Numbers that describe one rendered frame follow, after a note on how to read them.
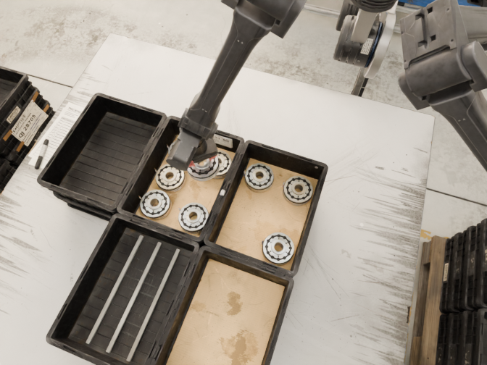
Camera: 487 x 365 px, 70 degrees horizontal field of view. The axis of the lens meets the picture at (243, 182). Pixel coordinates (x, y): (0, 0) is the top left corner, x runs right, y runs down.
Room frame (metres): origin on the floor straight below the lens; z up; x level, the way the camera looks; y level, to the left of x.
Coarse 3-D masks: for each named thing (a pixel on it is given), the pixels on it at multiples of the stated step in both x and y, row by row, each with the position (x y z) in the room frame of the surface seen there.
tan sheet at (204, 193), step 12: (192, 180) 0.53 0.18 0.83; (216, 180) 0.53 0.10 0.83; (180, 192) 0.49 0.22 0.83; (192, 192) 0.49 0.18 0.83; (204, 192) 0.49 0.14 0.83; (216, 192) 0.49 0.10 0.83; (156, 204) 0.44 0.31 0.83; (180, 204) 0.44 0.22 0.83; (204, 204) 0.44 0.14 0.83; (144, 216) 0.40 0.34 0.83; (168, 216) 0.40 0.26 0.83; (192, 216) 0.40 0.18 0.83; (180, 228) 0.35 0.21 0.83
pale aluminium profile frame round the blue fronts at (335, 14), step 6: (306, 6) 2.31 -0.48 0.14; (312, 6) 2.31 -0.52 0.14; (318, 6) 2.31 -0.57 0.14; (402, 6) 2.10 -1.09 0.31; (408, 6) 2.10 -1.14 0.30; (414, 6) 2.10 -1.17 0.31; (312, 12) 2.28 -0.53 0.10; (318, 12) 2.27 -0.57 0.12; (324, 12) 2.25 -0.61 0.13; (330, 12) 2.24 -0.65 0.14; (336, 12) 2.24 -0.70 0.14; (408, 12) 2.07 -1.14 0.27; (336, 18) 2.22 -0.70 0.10; (396, 24) 2.12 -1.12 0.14; (396, 30) 2.08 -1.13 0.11
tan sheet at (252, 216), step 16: (256, 160) 0.62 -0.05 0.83; (288, 176) 0.55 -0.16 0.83; (304, 176) 0.55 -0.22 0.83; (240, 192) 0.49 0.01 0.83; (256, 192) 0.49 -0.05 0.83; (272, 192) 0.49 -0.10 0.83; (240, 208) 0.43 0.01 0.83; (256, 208) 0.43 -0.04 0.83; (272, 208) 0.43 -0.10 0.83; (288, 208) 0.43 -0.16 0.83; (304, 208) 0.43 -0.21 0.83; (224, 224) 0.37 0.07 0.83; (240, 224) 0.37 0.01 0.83; (256, 224) 0.37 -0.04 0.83; (272, 224) 0.37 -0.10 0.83; (288, 224) 0.37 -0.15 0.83; (224, 240) 0.31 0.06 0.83; (240, 240) 0.31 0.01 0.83; (256, 240) 0.31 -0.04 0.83; (256, 256) 0.26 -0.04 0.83
